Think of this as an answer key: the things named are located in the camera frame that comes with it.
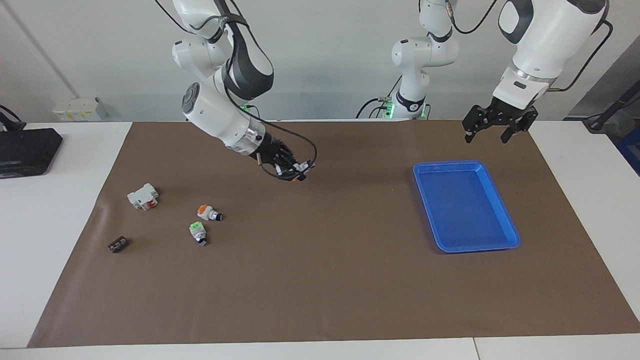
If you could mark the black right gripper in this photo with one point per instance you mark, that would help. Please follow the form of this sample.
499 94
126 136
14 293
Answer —
272 152

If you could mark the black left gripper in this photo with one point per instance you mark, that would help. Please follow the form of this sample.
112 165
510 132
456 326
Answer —
500 112

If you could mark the white knob switch orange tab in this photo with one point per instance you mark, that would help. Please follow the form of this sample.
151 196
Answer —
303 166

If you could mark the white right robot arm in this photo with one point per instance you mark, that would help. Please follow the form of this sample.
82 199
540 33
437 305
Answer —
215 110

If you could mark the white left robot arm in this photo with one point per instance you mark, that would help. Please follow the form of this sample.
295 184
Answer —
545 40

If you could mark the blue plastic tray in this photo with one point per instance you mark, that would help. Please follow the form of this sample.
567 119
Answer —
465 210

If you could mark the brown table mat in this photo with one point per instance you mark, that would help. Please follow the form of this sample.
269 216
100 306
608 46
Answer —
320 280

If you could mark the black tripod stand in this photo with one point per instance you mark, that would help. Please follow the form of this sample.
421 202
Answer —
612 107

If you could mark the blue crate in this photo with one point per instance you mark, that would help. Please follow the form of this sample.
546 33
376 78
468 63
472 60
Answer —
631 150

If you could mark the white circuit breaker red lever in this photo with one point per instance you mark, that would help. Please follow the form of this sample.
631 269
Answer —
143 196

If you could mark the small dark terminal block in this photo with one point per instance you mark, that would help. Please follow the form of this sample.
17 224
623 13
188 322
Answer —
118 244

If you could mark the flat black box device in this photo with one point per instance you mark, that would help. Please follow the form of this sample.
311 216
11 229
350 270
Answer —
27 150

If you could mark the knob switch with orange block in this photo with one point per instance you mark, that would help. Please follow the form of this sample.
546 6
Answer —
207 212

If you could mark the knob switch with green block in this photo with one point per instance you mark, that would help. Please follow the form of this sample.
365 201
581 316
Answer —
198 232

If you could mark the white wall socket box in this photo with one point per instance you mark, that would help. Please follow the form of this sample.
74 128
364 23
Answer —
77 109

